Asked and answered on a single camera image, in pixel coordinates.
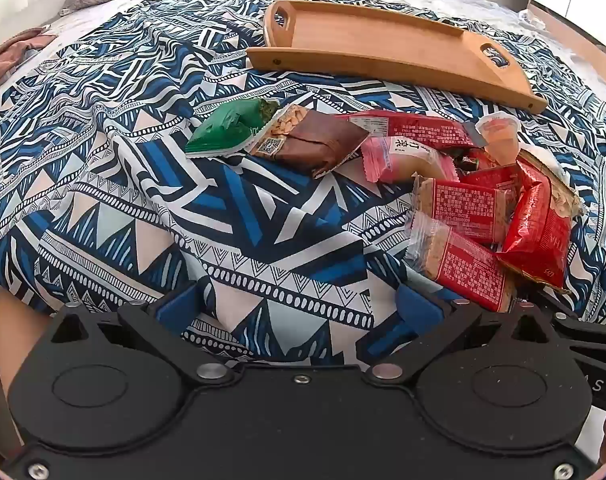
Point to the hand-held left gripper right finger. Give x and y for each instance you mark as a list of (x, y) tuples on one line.
[(418, 310)]

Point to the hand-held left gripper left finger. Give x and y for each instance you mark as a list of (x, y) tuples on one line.
[(180, 307)]

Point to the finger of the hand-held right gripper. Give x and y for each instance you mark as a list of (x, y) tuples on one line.
[(593, 336)]

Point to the red cracker packet clear end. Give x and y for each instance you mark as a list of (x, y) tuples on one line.
[(463, 207), (463, 265)]

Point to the shiny red snack packet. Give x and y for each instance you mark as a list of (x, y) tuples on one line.
[(538, 235)]

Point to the pink snack packet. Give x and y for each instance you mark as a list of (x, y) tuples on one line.
[(408, 160)]

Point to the gold dark candy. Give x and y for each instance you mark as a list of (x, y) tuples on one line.
[(467, 162)]

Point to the long red snack bar packet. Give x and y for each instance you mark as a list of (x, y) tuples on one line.
[(418, 127)]

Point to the green snack packet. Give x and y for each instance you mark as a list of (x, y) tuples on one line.
[(228, 127)]

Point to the orange jelly cup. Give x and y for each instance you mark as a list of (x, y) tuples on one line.
[(500, 135)]

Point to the brown peanut snack packet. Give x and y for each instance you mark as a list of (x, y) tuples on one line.
[(315, 142)]

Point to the wooden tray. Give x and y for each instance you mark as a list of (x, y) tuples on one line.
[(383, 45)]

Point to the blue patterned blanket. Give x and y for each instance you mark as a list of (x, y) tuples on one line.
[(133, 160)]

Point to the brown cloth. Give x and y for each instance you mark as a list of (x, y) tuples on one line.
[(13, 55)]

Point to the crumpled white plastic bag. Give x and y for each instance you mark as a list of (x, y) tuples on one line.
[(535, 17)]

